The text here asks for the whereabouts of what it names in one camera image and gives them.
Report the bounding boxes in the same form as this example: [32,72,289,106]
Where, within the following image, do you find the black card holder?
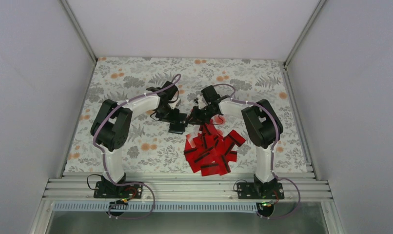
[168,113,188,135]

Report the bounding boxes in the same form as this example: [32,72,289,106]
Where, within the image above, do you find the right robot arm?
[186,85,283,198]

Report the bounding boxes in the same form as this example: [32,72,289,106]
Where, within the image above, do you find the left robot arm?
[90,81,187,197]

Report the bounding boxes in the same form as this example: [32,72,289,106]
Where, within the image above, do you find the white red-dot card right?
[214,115,225,125]

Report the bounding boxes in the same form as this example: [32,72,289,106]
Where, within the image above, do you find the red card right edge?
[223,130,246,149]

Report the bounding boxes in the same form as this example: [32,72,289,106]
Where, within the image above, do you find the red card bottom left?
[184,150,207,173]

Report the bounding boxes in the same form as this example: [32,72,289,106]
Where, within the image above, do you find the red card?
[184,150,207,173]
[215,150,237,176]

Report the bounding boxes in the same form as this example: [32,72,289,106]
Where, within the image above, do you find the red card bottom middle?
[215,150,237,176]

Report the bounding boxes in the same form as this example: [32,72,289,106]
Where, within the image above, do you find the floral patterned table mat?
[65,57,307,173]

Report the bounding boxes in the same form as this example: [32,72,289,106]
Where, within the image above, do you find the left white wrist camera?
[171,99,181,109]

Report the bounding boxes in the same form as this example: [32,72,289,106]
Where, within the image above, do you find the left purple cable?
[92,73,181,220]

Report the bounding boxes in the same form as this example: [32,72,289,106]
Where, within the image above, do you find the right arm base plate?
[236,182,285,200]

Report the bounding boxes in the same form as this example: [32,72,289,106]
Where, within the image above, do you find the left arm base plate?
[93,181,143,199]

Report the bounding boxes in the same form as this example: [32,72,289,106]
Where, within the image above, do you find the aluminium rail frame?
[30,169,344,234]

